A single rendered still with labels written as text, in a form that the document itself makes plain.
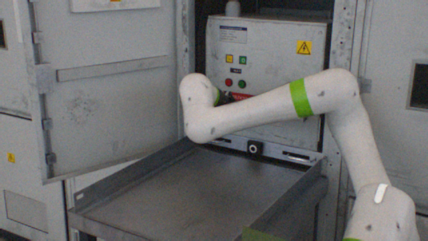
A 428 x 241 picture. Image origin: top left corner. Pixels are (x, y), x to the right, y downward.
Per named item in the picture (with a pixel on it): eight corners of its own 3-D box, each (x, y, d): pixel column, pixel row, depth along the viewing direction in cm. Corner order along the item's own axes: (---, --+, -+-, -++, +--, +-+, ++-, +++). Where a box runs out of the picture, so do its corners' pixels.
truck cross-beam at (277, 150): (321, 168, 189) (322, 153, 188) (198, 141, 217) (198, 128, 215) (326, 163, 193) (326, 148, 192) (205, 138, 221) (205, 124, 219)
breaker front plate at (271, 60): (314, 155, 190) (324, 25, 175) (204, 132, 214) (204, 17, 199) (315, 154, 191) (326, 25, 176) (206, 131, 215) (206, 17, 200)
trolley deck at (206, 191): (239, 291, 133) (239, 270, 131) (68, 226, 164) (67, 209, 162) (327, 192, 187) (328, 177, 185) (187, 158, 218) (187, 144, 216)
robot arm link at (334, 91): (366, 112, 147) (357, 80, 155) (357, 86, 138) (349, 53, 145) (303, 128, 153) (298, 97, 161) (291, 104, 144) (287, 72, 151)
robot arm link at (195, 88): (200, 63, 161) (170, 74, 166) (205, 99, 157) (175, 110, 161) (219, 77, 173) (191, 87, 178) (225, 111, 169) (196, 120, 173)
